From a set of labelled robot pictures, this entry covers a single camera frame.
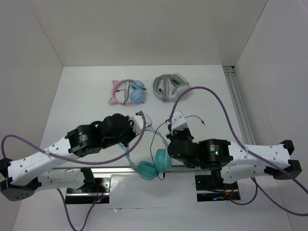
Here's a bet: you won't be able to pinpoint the black headphone audio cable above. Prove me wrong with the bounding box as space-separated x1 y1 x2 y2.
150 115 205 180

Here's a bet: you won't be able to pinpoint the teal cat-ear headphones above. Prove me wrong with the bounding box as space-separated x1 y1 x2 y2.
125 122 172 181

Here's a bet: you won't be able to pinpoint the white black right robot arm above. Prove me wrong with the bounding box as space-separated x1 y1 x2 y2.
167 128 302 189

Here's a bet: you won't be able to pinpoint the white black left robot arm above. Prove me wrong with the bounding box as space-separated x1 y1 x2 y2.
0 114 137 201

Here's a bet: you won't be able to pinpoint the pink blue cat-ear headphones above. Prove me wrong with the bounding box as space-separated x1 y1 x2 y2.
108 79 146 106

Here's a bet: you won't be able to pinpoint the grey white headphones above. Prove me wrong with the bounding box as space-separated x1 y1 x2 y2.
153 73 191 103

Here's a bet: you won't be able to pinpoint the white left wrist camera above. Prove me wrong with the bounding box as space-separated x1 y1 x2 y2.
128 111 152 135

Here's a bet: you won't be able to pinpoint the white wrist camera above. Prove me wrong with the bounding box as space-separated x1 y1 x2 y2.
166 110 188 134
128 111 152 135

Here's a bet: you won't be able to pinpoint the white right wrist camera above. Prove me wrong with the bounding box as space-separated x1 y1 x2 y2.
166 110 188 134

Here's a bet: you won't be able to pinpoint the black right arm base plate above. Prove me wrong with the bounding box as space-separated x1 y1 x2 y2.
194 170 241 202

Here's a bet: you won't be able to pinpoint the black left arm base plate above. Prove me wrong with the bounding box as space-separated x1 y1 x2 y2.
65 167 111 205

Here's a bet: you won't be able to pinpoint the aluminium rail at right wall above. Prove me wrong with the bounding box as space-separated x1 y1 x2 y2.
222 66 257 145

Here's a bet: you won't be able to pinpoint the aluminium rail at table front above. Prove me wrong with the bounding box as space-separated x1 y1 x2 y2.
48 165 212 175

